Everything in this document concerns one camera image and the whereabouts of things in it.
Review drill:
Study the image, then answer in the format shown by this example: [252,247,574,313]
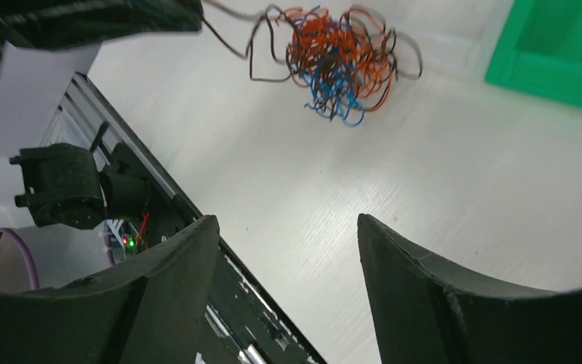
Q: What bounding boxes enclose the orange blue brown cables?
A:
[202,0,424,127]

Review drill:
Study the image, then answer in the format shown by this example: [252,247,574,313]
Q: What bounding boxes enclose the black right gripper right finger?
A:
[357,214,582,363]

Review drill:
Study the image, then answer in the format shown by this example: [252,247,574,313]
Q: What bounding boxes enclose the green plastic bin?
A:
[485,0,582,108]

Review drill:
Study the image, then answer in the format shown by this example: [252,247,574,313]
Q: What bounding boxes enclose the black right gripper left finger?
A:
[0,215,220,363]

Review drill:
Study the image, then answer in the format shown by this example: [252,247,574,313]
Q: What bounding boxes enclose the aluminium frame rail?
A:
[40,73,202,228]

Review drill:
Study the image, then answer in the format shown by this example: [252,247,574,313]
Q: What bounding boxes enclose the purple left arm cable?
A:
[0,228,40,291]

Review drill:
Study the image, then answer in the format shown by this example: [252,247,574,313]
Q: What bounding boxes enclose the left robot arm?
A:
[0,1,203,230]

